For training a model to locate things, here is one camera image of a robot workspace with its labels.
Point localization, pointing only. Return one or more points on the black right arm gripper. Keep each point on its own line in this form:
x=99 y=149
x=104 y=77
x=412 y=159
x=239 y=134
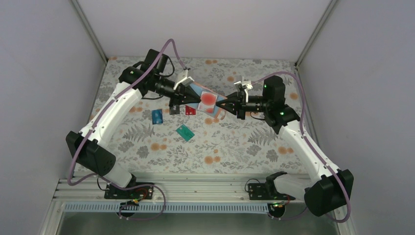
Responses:
x=235 y=98

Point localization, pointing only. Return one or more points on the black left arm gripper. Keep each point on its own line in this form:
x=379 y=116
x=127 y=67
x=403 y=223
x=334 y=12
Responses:
x=179 y=95

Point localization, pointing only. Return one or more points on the red credit card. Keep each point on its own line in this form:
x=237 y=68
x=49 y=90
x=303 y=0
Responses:
x=190 y=111

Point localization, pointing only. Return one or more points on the white card red circle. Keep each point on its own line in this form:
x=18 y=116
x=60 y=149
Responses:
x=208 y=102

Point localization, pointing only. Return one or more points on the pink leather card holder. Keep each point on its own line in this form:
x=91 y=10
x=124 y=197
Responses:
x=198 y=89

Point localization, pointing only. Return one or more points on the black credit card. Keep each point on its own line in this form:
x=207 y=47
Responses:
x=174 y=110

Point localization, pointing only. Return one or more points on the teal credit card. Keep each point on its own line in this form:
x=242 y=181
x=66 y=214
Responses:
x=185 y=132

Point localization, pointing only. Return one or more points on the blue credit card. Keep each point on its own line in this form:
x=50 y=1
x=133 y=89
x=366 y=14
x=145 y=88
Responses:
x=156 y=116

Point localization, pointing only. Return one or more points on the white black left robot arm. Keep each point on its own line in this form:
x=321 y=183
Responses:
x=88 y=147

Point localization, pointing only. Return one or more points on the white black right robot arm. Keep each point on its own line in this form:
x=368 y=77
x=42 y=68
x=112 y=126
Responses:
x=328 y=187

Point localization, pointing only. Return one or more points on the floral patterned table mat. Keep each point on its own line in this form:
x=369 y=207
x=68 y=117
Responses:
x=221 y=145

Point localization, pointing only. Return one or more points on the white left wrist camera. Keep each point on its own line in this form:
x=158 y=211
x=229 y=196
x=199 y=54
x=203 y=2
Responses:
x=186 y=77

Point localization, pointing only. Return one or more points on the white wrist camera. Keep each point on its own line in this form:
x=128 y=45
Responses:
x=186 y=77
x=243 y=86

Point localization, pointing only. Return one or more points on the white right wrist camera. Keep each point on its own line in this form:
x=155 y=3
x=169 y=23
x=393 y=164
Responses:
x=243 y=86

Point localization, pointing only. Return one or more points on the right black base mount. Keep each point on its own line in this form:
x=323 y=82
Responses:
x=267 y=191

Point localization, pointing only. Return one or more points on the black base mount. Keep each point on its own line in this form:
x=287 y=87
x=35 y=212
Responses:
x=129 y=191
x=267 y=191

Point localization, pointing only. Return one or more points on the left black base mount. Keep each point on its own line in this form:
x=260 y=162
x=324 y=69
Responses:
x=129 y=191

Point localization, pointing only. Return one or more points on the aluminium frame post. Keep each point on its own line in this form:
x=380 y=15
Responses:
x=316 y=32
x=88 y=28

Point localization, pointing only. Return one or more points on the left aluminium frame post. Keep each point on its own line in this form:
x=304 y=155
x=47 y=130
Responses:
x=88 y=28

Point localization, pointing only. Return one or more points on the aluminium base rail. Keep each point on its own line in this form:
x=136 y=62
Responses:
x=174 y=193

